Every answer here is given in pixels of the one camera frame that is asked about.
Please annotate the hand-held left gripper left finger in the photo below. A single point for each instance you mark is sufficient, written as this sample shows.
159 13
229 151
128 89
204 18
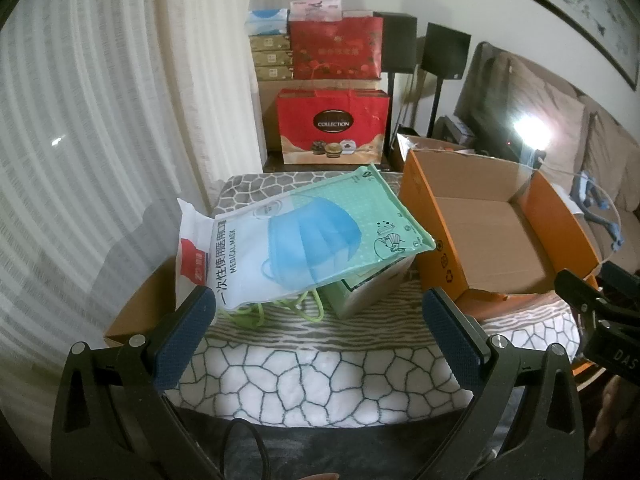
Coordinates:
185 330

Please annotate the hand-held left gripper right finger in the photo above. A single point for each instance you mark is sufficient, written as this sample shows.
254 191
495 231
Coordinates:
450 340

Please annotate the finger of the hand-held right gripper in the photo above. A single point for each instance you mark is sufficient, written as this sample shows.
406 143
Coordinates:
580 290
622 280

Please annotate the blue face mask packet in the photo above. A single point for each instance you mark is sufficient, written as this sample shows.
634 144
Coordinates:
240 260

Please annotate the pale green carton box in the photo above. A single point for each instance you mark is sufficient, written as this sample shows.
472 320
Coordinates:
360 295

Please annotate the orange cardboard box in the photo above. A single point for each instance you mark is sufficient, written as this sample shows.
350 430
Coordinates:
480 240

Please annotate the plain brown cardboard box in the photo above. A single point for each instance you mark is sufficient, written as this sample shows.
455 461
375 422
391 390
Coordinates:
145 305

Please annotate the dark grey cloth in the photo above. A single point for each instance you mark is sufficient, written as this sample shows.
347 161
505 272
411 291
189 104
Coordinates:
350 450

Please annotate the bright lamp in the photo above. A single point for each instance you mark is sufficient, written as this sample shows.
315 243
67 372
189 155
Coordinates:
527 132

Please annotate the beige sofa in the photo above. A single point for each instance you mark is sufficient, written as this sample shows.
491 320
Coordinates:
565 105

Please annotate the dark wooden stand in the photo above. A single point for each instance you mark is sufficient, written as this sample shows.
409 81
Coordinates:
272 162

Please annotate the dark small box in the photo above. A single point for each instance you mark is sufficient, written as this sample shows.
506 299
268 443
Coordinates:
455 130

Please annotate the black speaker stand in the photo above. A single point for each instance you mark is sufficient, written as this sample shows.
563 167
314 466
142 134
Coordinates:
390 110
435 105

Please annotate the white sheer curtain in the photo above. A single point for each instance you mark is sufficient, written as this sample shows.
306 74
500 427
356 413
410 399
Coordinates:
100 110

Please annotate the red gift bag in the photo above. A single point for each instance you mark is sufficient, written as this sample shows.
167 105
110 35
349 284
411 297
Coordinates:
310 110

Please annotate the black speaker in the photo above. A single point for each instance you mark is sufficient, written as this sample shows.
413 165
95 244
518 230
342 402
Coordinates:
445 52
397 42

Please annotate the red gold patterned gift box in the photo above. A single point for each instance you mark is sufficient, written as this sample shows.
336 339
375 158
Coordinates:
335 50

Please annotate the blue white tissue pack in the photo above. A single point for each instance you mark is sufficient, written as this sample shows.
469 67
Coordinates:
267 22

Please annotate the pink tissue pack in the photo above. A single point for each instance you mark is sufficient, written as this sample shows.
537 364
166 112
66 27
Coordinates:
315 10

